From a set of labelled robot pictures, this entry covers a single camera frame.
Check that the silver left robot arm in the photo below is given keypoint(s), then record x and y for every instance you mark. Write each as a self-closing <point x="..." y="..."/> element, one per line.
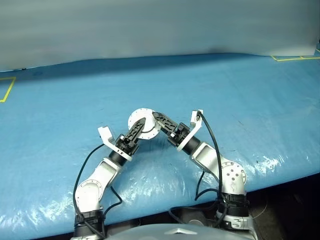
<point x="92" y="187"/>

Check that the silver robot torso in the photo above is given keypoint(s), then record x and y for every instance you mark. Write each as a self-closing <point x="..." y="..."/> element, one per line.
<point x="150" y="232"/>

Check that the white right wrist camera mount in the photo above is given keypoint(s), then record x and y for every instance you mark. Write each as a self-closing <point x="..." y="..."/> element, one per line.
<point x="193" y="120"/>

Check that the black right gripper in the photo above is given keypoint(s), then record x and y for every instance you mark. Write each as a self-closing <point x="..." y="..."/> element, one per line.
<point x="178" y="136"/>

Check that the blue plastic table cover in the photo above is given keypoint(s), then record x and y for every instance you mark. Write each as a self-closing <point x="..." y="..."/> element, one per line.
<point x="75" y="100"/>

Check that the yellow tape corner outline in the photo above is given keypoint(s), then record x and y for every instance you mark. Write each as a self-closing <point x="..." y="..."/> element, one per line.
<point x="9" y="90"/>

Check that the round motor housing lid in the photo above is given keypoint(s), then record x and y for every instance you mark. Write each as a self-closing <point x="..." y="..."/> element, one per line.
<point x="136" y="116"/>

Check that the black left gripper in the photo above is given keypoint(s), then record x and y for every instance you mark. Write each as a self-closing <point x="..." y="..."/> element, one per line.
<point x="127" y="147"/>

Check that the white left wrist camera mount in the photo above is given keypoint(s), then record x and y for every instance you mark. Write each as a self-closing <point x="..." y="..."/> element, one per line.
<point x="106" y="135"/>

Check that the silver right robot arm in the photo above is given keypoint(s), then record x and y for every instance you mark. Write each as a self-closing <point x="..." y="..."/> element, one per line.
<point x="207" y="156"/>

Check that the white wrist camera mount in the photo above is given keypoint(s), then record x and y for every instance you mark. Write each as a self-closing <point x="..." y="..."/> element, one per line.
<point x="193" y="120"/>
<point x="106" y="135"/>

